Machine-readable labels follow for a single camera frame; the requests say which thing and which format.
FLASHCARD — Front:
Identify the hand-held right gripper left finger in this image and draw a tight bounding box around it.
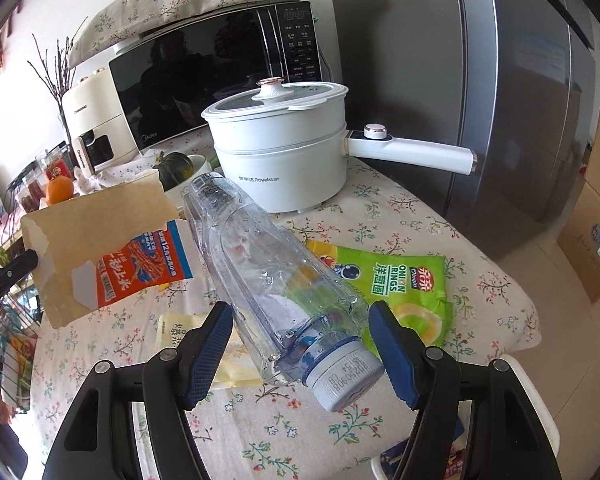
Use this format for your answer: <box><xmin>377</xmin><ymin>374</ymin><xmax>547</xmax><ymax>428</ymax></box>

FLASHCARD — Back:
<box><xmin>42</xmin><ymin>301</ymin><xmax>236</xmax><ymax>480</ymax></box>

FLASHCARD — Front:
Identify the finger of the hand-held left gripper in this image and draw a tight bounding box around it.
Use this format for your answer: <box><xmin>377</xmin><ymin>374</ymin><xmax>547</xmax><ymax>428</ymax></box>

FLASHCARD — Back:
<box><xmin>0</xmin><ymin>249</ymin><xmax>40</xmax><ymax>317</ymax></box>

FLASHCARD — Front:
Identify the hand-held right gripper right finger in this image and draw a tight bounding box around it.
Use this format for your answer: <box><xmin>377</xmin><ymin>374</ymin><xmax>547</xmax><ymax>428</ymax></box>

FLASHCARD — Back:
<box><xmin>367</xmin><ymin>300</ymin><xmax>564</xmax><ymax>480</ymax></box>

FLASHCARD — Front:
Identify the clear plastic bottle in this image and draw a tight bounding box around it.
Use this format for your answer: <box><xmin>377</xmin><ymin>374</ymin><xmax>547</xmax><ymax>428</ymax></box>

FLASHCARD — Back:
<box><xmin>182</xmin><ymin>171</ymin><xmax>386</xmax><ymax>414</ymax></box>

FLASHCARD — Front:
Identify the orange and white carton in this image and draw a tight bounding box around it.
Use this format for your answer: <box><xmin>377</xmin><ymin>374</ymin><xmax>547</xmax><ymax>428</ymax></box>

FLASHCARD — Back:
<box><xmin>20</xmin><ymin>168</ymin><xmax>209</xmax><ymax>331</ymax></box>

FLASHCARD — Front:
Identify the yellow bread wrapper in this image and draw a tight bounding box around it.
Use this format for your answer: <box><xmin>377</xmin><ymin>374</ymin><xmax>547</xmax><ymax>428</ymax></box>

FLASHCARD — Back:
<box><xmin>155</xmin><ymin>310</ymin><xmax>267</xmax><ymax>392</ymax></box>

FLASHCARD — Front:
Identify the green snack bag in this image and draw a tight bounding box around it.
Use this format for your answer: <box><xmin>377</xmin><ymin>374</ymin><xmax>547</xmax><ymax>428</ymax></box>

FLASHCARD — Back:
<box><xmin>305</xmin><ymin>240</ymin><xmax>457</xmax><ymax>349</ymax></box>

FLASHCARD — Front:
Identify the jar of dried red food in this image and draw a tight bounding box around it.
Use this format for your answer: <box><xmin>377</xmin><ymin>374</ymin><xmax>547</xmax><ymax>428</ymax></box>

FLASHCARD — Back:
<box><xmin>17</xmin><ymin>175</ymin><xmax>47</xmax><ymax>214</ymax></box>

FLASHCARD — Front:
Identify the large orange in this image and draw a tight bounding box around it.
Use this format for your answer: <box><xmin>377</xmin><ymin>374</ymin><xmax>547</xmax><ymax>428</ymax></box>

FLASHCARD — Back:
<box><xmin>46</xmin><ymin>176</ymin><xmax>76</xmax><ymax>206</ymax></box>

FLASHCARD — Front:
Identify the red label jar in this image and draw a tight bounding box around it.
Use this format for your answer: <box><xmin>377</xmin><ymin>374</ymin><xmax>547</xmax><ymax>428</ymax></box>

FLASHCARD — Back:
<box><xmin>44</xmin><ymin>147</ymin><xmax>77</xmax><ymax>184</ymax></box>

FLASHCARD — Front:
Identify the blue and red packet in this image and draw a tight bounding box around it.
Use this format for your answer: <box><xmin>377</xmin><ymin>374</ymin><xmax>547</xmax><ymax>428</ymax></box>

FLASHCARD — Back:
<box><xmin>380</xmin><ymin>410</ymin><xmax>469</xmax><ymax>480</ymax></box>

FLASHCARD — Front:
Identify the glass vase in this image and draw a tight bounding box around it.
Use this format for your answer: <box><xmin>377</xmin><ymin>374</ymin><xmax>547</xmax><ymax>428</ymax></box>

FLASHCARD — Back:
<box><xmin>56</xmin><ymin>107</ymin><xmax>74</xmax><ymax>142</ymax></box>

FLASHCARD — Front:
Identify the white air fryer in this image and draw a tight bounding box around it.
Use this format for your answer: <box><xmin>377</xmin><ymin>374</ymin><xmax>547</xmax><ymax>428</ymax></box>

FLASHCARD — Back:
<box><xmin>60</xmin><ymin>72</ymin><xmax>144</xmax><ymax>177</ymax></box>

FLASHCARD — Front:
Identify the white ceramic bowl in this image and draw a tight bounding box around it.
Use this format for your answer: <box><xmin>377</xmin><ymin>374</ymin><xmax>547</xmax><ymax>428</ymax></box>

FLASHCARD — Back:
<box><xmin>162</xmin><ymin>154</ymin><xmax>217</xmax><ymax>207</ymax></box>

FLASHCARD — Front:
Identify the dark green pumpkin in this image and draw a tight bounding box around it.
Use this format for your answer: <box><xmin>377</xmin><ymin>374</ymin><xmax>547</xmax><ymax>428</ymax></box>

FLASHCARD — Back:
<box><xmin>152</xmin><ymin>151</ymin><xmax>196</xmax><ymax>192</ymax></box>

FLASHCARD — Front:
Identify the white electric cooking pot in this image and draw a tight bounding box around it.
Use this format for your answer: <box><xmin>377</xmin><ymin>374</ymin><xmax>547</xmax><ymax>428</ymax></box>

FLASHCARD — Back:
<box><xmin>201</xmin><ymin>76</ymin><xmax>479</xmax><ymax>214</ymax></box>

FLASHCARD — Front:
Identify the bare twig bunch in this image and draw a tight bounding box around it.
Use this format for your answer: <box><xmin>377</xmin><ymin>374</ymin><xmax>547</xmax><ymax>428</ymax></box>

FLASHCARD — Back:
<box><xmin>32</xmin><ymin>17</ymin><xmax>89</xmax><ymax>112</ymax></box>

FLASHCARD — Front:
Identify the large cardboard box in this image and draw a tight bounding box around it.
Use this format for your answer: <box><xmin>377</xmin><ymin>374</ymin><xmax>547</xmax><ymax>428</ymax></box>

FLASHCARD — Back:
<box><xmin>557</xmin><ymin>179</ymin><xmax>600</xmax><ymax>304</ymax></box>

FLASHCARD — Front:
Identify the glass pot lid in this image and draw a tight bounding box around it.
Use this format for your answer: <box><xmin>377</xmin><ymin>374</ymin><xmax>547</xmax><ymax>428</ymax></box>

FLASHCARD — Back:
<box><xmin>201</xmin><ymin>76</ymin><xmax>349</xmax><ymax>117</ymax></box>

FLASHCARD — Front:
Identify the black microwave oven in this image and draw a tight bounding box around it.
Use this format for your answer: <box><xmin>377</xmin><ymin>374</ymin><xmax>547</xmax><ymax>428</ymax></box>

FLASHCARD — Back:
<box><xmin>107</xmin><ymin>0</ymin><xmax>332</xmax><ymax>159</ymax></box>

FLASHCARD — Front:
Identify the grey refrigerator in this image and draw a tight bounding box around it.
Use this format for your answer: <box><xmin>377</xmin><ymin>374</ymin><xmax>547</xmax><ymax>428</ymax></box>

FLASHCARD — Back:
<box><xmin>325</xmin><ymin>0</ymin><xmax>599</xmax><ymax>262</ymax></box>

